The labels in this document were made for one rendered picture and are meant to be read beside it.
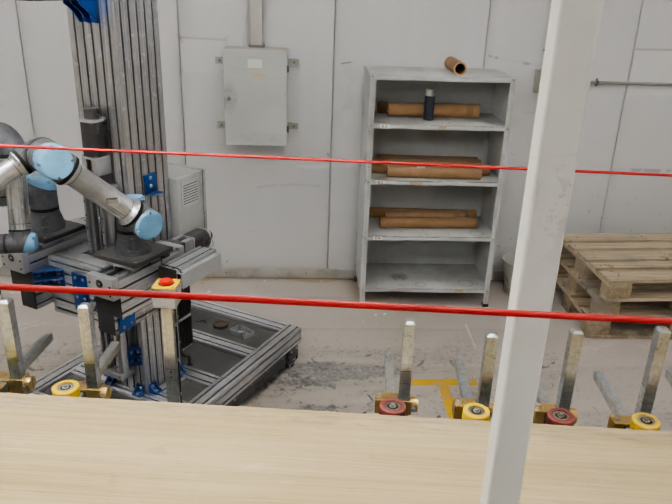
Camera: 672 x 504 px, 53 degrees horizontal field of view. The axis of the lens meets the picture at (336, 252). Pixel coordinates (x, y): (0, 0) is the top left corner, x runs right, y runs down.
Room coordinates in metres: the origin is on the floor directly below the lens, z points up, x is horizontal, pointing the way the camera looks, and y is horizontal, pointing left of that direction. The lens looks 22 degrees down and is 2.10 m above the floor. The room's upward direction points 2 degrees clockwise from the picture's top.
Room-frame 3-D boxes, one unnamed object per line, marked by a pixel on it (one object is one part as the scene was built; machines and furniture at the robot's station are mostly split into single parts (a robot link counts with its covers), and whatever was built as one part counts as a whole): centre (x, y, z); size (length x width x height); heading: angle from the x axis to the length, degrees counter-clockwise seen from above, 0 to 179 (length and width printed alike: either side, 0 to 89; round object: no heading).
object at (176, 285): (1.85, 0.51, 1.18); 0.07 x 0.07 x 0.08; 88
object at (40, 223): (2.76, 1.26, 1.09); 0.15 x 0.15 x 0.10
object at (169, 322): (1.85, 0.51, 0.93); 0.05 x 0.04 x 0.45; 88
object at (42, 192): (2.75, 1.27, 1.21); 0.13 x 0.12 x 0.14; 101
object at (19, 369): (1.87, 1.02, 0.90); 0.03 x 0.03 x 0.48; 88
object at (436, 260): (4.40, -0.60, 0.78); 0.90 x 0.45 x 1.55; 93
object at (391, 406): (1.71, -0.19, 0.85); 0.08 x 0.08 x 0.11
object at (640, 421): (1.68, -0.94, 0.85); 0.08 x 0.08 x 0.11
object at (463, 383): (1.89, -0.44, 0.83); 0.43 x 0.03 x 0.04; 178
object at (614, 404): (1.87, -0.94, 0.80); 0.43 x 0.03 x 0.04; 178
